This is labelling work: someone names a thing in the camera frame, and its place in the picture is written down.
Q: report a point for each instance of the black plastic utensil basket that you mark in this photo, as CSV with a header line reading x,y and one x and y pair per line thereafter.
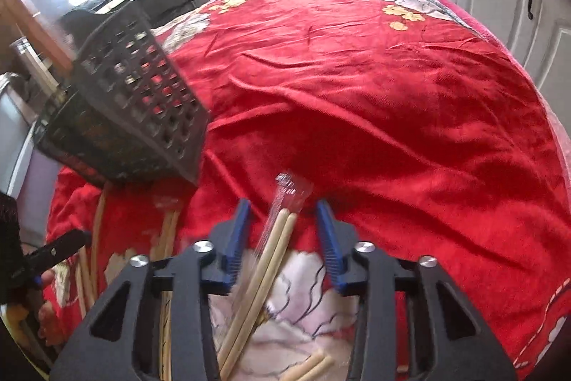
x,y
147,95

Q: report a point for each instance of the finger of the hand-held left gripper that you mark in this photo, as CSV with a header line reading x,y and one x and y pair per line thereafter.
x,y
58,249

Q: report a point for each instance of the wooden chopstick pair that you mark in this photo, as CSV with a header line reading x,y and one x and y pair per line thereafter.
x,y
308,367
99,229
170,229
267,260
82,283

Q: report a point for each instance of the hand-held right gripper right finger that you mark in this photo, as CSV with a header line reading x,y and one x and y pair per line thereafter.
x,y
330,238

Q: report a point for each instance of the person's left hand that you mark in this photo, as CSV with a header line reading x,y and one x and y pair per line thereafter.
x,y
48,325

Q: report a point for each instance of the red floral blanket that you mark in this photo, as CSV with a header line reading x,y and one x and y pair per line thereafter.
x,y
357,95

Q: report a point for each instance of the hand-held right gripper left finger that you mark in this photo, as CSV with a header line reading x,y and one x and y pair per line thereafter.
x,y
238,229

